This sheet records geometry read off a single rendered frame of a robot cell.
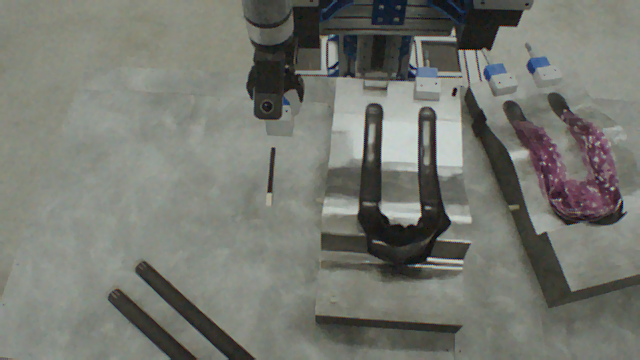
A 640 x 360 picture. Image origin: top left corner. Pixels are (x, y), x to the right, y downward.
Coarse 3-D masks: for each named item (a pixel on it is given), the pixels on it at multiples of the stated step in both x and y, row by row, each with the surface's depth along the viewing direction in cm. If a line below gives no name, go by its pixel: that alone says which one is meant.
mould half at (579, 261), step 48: (480, 96) 116; (528, 96) 115; (576, 96) 115; (576, 144) 105; (624, 144) 105; (528, 192) 101; (624, 192) 102; (528, 240) 103; (576, 240) 94; (624, 240) 93; (576, 288) 89; (624, 288) 100
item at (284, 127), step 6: (288, 102) 104; (288, 108) 102; (288, 114) 101; (264, 120) 101; (270, 120) 101; (282, 120) 101; (288, 120) 101; (270, 126) 103; (276, 126) 103; (282, 126) 103; (288, 126) 102; (270, 132) 105; (276, 132) 105; (282, 132) 104; (288, 132) 104
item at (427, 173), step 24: (432, 120) 109; (432, 144) 107; (432, 168) 104; (360, 192) 97; (432, 192) 99; (360, 216) 93; (384, 216) 92; (432, 216) 96; (384, 240) 98; (408, 240) 96; (432, 240) 92; (408, 264) 94
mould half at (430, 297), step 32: (352, 96) 112; (448, 96) 111; (352, 128) 108; (384, 128) 108; (416, 128) 108; (448, 128) 108; (352, 160) 105; (384, 160) 105; (416, 160) 105; (448, 160) 105; (352, 192) 97; (384, 192) 98; (416, 192) 98; (448, 192) 98; (352, 224) 93; (416, 224) 93; (352, 256) 98; (448, 256) 96; (320, 288) 95; (352, 288) 95; (384, 288) 95; (416, 288) 95; (448, 288) 95; (320, 320) 97; (352, 320) 94; (384, 320) 93; (416, 320) 92; (448, 320) 92
